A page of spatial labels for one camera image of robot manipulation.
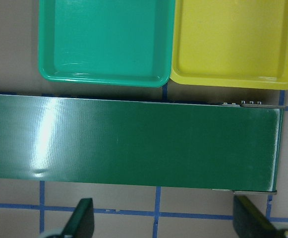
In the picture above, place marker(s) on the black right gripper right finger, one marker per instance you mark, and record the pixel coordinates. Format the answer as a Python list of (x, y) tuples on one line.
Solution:
[(249, 222)]

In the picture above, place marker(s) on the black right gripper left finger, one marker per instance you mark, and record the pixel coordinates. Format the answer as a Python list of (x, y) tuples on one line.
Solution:
[(81, 223)]

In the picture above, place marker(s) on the green conveyor belt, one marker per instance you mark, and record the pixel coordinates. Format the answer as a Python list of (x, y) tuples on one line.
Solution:
[(139, 143)]

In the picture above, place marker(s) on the yellow plastic tray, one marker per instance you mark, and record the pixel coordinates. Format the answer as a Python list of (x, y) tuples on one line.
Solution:
[(231, 43)]

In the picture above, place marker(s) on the green plastic tray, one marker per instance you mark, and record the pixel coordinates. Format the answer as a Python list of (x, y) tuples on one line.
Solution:
[(107, 42)]

